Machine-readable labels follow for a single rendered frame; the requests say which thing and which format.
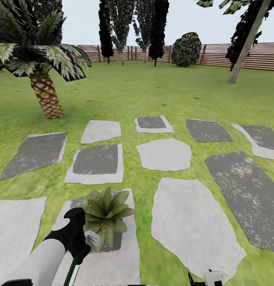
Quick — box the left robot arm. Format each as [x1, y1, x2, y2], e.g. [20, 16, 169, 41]
[0, 207, 101, 286]

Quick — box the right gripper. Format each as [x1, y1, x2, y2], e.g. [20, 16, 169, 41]
[188, 273, 222, 286]

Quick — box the insectifuge atomizer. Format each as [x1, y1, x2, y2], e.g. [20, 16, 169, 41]
[64, 256, 81, 286]

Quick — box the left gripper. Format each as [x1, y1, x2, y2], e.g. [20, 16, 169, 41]
[68, 234, 91, 262]

